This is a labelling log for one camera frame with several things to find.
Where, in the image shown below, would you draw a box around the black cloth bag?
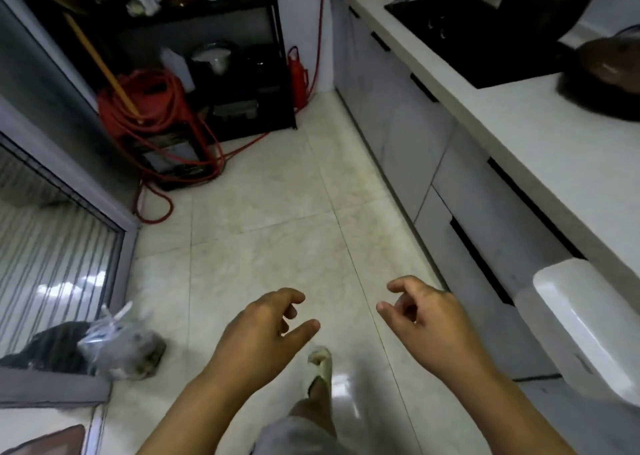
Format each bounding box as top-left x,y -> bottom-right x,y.
0,321 -> 97,376

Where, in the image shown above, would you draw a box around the wooden broom handle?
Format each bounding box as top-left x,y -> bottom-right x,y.
62,12 -> 144,122

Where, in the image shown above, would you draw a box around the sliding glass door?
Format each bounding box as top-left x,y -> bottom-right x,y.
0,0 -> 142,410

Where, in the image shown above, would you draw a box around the white plastic jug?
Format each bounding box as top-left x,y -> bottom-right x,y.
160,47 -> 197,94

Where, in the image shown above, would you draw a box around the brown mat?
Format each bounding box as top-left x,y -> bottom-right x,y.
0,424 -> 87,455

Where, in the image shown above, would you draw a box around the grey kitchen cabinet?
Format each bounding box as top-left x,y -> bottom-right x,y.
329,0 -> 587,380

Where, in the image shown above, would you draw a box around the clear plastic bag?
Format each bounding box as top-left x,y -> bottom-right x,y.
76,301 -> 168,383

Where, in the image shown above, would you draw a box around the person's left hand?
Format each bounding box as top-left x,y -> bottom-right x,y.
206,287 -> 321,395

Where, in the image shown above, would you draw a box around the black machine box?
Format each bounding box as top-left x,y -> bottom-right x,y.
121,129 -> 217,192

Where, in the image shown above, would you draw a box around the red coiled hose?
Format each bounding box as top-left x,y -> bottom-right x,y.
96,67 -> 281,226

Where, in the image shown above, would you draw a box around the person's right hand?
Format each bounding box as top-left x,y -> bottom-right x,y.
376,276 -> 497,384

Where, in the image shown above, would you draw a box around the red cable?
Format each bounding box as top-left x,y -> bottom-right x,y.
306,0 -> 332,97

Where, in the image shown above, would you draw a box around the red canister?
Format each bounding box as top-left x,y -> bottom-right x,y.
286,46 -> 310,114

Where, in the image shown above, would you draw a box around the person's left forearm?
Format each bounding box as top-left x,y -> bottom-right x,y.
136,367 -> 262,455

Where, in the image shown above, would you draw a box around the brown pan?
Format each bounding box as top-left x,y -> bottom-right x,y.
556,34 -> 640,122

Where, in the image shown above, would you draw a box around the grey shorts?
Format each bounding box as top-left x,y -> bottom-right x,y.
249,415 -> 342,455

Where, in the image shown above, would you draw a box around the person's right forearm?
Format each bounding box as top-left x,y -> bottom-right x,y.
440,362 -> 577,455

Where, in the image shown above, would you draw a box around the cream slipper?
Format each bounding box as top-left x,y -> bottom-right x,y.
305,346 -> 334,395

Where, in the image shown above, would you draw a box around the crumpled white rag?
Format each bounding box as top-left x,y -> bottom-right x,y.
125,0 -> 164,19

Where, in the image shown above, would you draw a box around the black metal shelf rack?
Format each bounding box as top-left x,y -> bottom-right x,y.
112,0 -> 299,144

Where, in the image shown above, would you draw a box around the white plastic appliance lid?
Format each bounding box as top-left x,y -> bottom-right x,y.
515,258 -> 640,406

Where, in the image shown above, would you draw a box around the person's leg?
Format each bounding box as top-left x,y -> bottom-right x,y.
289,370 -> 337,438

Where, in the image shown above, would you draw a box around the black cooktop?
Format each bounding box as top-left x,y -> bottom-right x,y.
384,0 -> 577,90

